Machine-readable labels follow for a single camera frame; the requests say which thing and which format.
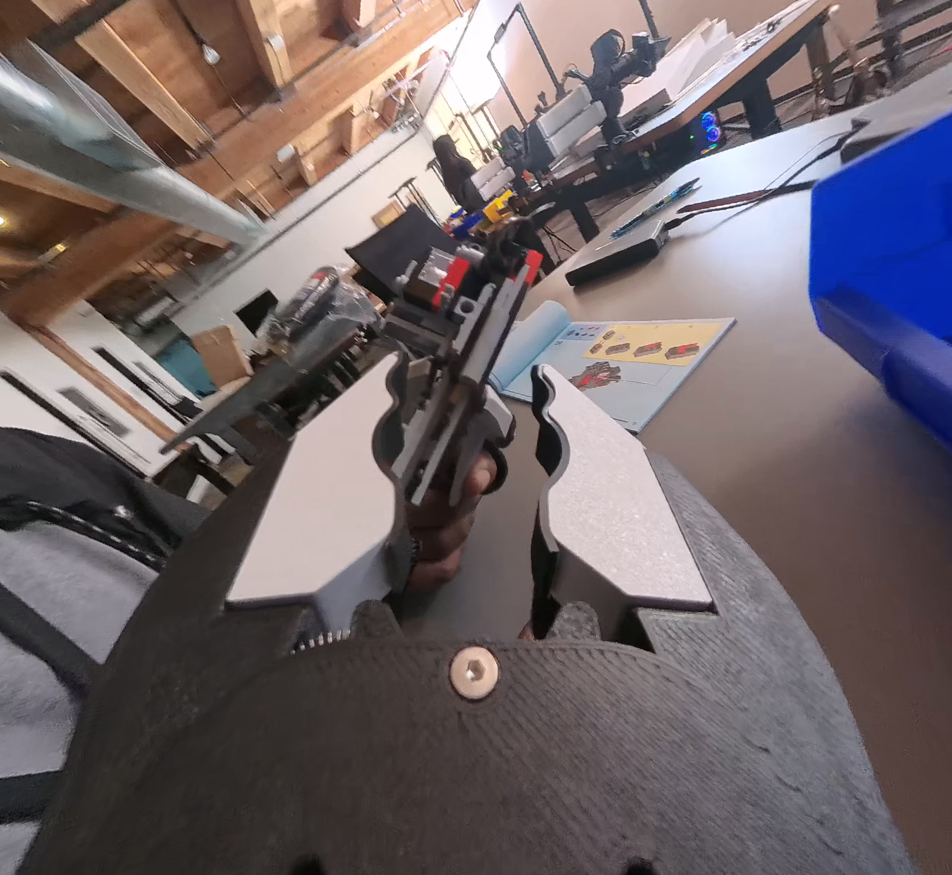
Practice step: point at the dark table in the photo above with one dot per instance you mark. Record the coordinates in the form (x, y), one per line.
(245, 399)

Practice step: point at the long work table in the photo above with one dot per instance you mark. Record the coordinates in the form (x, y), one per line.
(744, 79)

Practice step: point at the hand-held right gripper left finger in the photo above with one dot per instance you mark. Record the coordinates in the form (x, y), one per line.
(320, 518)

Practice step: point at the black cube box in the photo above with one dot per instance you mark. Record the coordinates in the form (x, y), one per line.
(900, 123)

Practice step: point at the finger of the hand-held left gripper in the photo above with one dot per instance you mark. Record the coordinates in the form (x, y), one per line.
(497, 422)

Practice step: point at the black frame stand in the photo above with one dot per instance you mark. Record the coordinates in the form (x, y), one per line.
(520, 34)

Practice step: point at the black monitor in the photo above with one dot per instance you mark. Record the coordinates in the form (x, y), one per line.
(256, 313)

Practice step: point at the grey black toy brick model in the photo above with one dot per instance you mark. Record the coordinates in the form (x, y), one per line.
(476, 339)

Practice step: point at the toy brick instruction booklet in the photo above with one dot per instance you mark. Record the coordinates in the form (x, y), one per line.
(654, 354)

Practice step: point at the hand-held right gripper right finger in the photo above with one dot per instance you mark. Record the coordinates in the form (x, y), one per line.
(625, 525)

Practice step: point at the person's left hand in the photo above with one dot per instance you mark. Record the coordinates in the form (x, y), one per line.
(442, 540)

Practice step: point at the yellow plastic bin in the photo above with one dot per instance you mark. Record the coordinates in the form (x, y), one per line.
(500, 207)

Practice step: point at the blue plastic bin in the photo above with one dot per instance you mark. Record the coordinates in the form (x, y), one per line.
(885, 257)

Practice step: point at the black office chair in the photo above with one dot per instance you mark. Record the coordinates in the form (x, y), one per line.
(394, 250)

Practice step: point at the blue patterned pen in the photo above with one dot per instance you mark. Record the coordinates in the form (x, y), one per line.
(658, 205)

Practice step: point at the plastic-wrapped bundle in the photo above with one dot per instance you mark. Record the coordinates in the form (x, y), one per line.
(327, 302)

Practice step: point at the silver ventilation duct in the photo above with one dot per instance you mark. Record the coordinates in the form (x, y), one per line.
(111, 168)

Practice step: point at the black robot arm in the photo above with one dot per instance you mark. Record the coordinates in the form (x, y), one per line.
(617, 60)

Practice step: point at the cardboard box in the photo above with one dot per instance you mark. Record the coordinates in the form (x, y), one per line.
(221, 358)

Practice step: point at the person's grey sweatshirt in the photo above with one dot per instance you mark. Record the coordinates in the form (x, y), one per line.
(59, 629)

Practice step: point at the black flat device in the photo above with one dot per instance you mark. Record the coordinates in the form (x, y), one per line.
(617, 254)

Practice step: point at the grey desk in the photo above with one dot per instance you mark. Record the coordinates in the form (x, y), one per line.
(744, 518)

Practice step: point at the white box stack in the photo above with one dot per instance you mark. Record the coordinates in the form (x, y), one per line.
(573, 120)

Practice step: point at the computer tower with coloured lights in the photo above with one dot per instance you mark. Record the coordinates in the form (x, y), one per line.
(708, 129)

